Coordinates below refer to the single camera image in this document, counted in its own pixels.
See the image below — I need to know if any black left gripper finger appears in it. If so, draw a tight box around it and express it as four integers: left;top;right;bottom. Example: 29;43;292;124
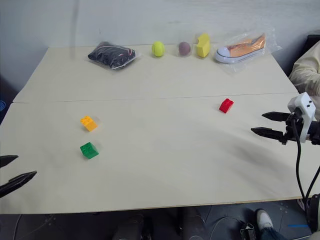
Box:
0;154;20;169
0;170;38;199

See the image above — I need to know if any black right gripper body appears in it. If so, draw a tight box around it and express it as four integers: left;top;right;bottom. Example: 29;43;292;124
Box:
280;111;305;146

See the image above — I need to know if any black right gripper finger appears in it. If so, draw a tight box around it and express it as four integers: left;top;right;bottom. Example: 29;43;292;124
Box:
250;126;289;144
261;111;292;124

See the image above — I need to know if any red toy brick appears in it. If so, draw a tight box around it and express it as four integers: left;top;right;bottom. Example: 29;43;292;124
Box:
218;97;235;114

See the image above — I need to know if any person in beige top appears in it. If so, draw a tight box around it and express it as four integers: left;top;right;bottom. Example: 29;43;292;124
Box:
288;39;320;103

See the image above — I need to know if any orange sneaker in plastic bag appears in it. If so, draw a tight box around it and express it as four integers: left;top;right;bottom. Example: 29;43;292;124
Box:
214;27;283;75

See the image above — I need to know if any green toy brick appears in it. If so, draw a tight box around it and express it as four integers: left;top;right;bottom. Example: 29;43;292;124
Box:
79;141;100;160

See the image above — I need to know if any black chair back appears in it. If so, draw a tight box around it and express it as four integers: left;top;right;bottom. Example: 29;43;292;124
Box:
305;33;320;52

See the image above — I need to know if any white shoe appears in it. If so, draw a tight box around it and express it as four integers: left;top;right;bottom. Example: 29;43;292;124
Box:
256;209;274;232

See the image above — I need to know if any yellow toy brick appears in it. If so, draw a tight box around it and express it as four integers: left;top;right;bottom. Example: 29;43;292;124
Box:
79;115;99;133

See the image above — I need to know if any blue jeans leg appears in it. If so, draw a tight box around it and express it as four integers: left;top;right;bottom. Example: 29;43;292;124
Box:
259;225;290;240

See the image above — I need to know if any black device on floor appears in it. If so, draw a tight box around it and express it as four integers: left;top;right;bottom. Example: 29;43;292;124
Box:
239;221;258;240

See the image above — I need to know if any yellow sponge block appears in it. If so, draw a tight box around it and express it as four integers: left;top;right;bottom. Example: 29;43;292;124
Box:
195;32;211;59

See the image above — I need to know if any dark red ball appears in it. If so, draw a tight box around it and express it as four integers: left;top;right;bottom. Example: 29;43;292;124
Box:
177;41;192;57

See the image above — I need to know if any yellow tennis ball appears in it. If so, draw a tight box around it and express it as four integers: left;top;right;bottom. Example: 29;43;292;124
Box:
151;40;166;58

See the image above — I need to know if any black garment in plastic bag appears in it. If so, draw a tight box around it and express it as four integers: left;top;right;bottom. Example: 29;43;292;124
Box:
87;41;142;72

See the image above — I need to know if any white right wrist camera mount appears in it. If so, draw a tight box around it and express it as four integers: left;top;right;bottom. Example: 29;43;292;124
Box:
287;92;316;144

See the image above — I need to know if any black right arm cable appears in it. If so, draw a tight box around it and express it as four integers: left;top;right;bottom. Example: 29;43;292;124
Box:
291;112;320;219

